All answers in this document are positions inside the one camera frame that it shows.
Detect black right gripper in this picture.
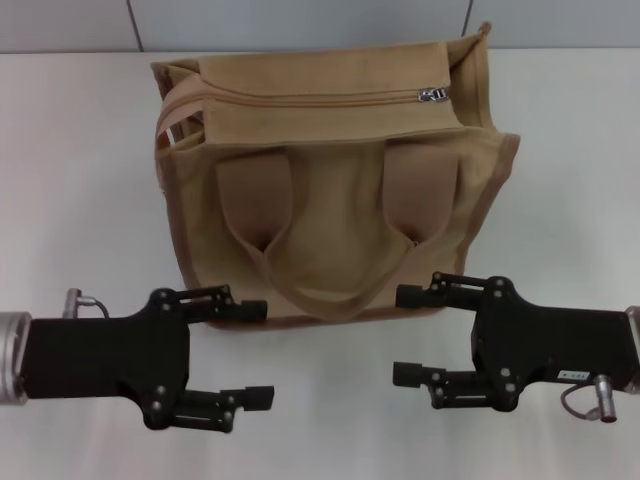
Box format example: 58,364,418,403
391,271,633,414

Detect left gripper cable with connector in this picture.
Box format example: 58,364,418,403
64,286,111,320

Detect khaki canvas food bag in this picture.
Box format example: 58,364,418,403
149,20,522,332

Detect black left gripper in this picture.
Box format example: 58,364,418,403
21,284,269,432

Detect right gripper cable with connector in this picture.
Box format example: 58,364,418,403
559,375,620,427

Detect gripper cable with connector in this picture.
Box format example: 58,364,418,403
559,375,620,427
64,286,111,320

